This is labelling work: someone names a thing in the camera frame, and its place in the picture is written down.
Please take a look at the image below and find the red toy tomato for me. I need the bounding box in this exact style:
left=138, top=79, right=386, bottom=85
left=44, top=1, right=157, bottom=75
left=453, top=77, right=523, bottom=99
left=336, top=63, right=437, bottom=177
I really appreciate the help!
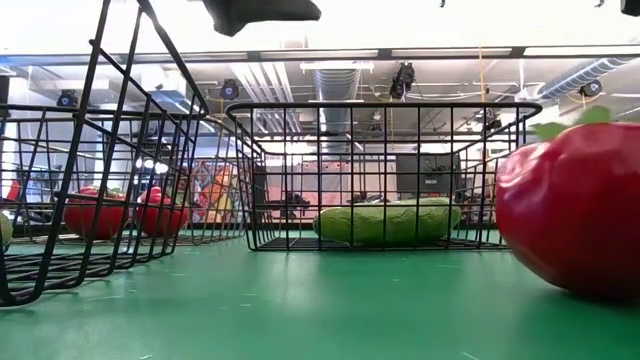
left=63, top=185, right=129, bottom=241
left=494, top=104, right=640, bottom=301
left=135, top=186, right=191, bottom=239

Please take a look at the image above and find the green toy cucumber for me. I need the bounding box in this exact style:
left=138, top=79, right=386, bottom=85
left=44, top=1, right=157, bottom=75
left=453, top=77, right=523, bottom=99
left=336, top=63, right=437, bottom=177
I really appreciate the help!
left=312, top=196, right=462, bottom=247

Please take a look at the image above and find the green toy lime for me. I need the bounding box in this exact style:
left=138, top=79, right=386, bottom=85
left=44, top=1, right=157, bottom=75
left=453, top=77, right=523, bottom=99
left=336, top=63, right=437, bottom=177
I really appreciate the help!
left=0, top=212, right=15, bottom=250

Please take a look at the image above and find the white ceiling light bar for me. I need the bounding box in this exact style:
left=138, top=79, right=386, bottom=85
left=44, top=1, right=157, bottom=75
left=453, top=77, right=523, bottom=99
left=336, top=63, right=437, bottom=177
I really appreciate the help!
left=299, top=61, right=375, bottom=75

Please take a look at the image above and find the colourful painted panel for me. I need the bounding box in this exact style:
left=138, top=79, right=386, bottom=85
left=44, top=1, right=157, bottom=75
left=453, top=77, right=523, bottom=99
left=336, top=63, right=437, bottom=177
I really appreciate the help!
left=189, top=159, right=239, bottom=224

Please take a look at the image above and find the black monitor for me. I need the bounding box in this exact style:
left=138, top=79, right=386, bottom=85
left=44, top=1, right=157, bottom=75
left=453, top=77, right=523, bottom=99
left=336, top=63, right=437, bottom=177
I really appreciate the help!
left=396, top=153, right=461, bottom=194

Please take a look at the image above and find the green table mat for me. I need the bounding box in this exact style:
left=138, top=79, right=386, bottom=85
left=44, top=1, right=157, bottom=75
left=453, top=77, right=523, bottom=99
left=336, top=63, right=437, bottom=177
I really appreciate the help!
left=0, top=228, right=640, bottom=360

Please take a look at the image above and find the black wire basket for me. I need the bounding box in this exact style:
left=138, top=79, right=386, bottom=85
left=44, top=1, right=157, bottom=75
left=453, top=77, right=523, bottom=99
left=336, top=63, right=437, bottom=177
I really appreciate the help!
left=0, top=0, right=211, bottom=309
left=225, top=101, right=545, bottom=253

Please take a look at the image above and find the silver ventilation duct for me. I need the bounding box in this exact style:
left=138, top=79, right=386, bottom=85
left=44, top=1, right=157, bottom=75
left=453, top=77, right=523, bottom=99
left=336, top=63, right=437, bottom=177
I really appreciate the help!
left=312, top=68, right=362, bottom=154

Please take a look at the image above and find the striped flexible duct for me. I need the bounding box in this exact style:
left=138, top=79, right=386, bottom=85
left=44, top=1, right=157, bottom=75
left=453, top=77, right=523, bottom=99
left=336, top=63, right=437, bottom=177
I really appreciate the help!
left=537, top=56, right=631, bottom=101

